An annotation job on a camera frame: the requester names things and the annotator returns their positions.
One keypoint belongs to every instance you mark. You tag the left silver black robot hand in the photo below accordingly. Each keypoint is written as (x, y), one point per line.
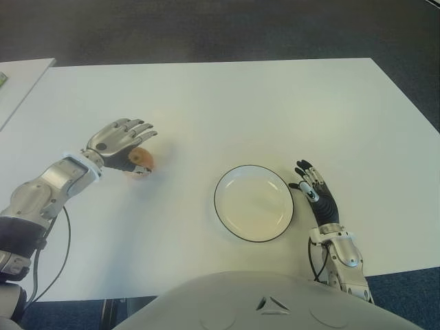
(110, 139)

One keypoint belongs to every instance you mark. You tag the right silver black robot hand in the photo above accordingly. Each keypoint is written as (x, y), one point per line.
(326, 208)

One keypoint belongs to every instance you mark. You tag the reddish yellow apple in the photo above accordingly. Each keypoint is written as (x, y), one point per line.
(141, 156)

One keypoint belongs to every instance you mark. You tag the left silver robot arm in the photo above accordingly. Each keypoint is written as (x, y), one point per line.
(51, 185)

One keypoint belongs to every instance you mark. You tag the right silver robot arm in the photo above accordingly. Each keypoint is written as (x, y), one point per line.
(347, 254)

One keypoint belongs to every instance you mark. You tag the white plate with black rim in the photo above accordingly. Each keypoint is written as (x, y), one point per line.
(254, 206)

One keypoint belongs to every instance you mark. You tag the adjacent white table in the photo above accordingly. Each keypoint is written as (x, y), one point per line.
(20, 82)

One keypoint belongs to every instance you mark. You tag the grey robot torso shell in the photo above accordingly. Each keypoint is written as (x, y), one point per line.
(268, 309)

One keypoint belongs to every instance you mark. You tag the dark table leg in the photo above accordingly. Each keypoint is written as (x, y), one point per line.
(113, 313)

